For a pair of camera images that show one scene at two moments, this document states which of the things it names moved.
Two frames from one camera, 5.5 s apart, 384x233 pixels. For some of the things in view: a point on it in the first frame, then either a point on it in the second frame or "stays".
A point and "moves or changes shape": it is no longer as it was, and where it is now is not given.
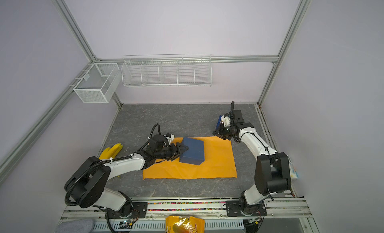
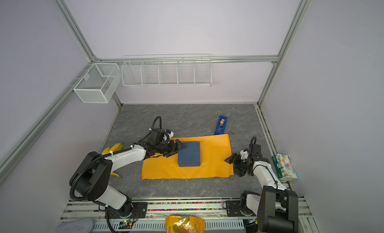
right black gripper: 220,132 -> 235,158
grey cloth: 78,226 stays
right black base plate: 241,208 stays
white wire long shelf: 167,70 stays
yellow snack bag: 176,224 stays
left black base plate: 135,210 stays
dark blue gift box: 195,155 moves or changes shape
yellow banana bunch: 108,153 stays
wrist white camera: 226,121 -> 244,154
